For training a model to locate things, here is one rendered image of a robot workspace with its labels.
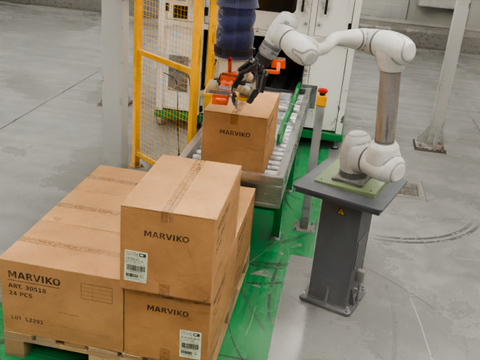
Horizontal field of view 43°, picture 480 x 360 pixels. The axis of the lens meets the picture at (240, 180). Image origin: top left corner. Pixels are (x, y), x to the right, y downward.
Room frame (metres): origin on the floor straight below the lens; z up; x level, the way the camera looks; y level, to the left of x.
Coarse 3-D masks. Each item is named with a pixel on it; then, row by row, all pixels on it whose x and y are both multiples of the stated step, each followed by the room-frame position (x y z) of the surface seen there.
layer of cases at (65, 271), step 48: (96, 192) 3.16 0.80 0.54; (240, 192) 3.33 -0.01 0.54; (48, 240) 2.58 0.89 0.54; (96, 240) 2.62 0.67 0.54; (240, 240) 2.95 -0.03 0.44; (48, 288) 2.35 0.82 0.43; (96, 288) 2.31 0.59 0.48; (48, 336) 2.35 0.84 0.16; (96, 336) 2.31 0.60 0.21; (144, 336) 2.28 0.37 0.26; (192, 336) 2.25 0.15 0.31
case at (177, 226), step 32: (160, 160) 2.74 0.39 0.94; (192, 160) 2.78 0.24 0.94; (160, 192) 2.38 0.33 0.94; (192, 192) 2.41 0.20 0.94; (224, 192) 2.44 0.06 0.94; (128, 224) 2.22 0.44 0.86; (160, 224) 2.21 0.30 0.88; (192, 224) 2.19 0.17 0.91; (224, 224) 2.38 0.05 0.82; (128, 256) 2.22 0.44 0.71; (160, 256) 2.20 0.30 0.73; (192, 256) 2.19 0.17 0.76; (224, 256) 2.46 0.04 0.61; (128, 288) 2.22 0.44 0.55; (160, 288) 2.20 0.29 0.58; (192, 288) 2.19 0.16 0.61
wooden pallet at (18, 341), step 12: (240, 276) 3.24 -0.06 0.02; (240, 288) 3.13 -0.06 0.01; (228, 312) 2.75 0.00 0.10; (228, 324) 2.77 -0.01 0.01; (12, 336) 2.37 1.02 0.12; (24, 336) 2.36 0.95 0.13; (36, 336) 2.36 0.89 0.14; (12, 348) 2.37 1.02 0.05; (24, 348) 2.37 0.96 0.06; (60, 348) 2.34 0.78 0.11; (72, 348) 2.33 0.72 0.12; (84, 348) 2.33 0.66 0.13; (96, 348) 2.31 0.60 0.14; (216, 348) 2.54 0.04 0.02
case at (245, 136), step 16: (256, 96) 4.00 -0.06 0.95; (272, 96) 4.04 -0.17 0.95; (208, 112) 3.60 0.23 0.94; (224, 112) 3.59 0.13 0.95; (240, 112) 3.62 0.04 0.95; (256, 112) 3.65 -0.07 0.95; (272, 112) 3.76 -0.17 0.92; (208, 128) 3.60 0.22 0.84; (224, 128) 3.58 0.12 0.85; (240, 128) 3.57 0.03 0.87; (256, 128) 3.55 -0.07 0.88; (272, 128) 3.87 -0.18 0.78; (208, 144) 3.60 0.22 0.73; (224, 144) 3.58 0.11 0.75; (240, 144) 3.57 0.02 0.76; (256, 144) 3.55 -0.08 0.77; (272, 144) 4.00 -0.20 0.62; (208, 160) 3.59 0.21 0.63; (224, 160) 3.58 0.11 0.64; (240, 160) 3.57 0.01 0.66; (256, 160) 3.55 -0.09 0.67
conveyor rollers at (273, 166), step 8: (280, 96) 5.58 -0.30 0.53; (288, 96) 5.57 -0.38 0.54; (280, 104) 5.30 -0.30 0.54; (288, 104) 5.30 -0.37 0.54; (280, 112) 5.04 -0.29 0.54; (296, 112) 5.10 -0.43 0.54; (280, 120) 4.85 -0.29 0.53; (288, 128) 4.66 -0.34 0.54; (288, 136) 4.41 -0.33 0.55; (280, 144) 4.23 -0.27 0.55; (200, 152) 3.94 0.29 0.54; (272, 152) 4.05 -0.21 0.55; (280, 152) 4.06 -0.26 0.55; (272, 160) 3.95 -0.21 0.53; (280, 160) 3.94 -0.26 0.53; (272, 168) 3.77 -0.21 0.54
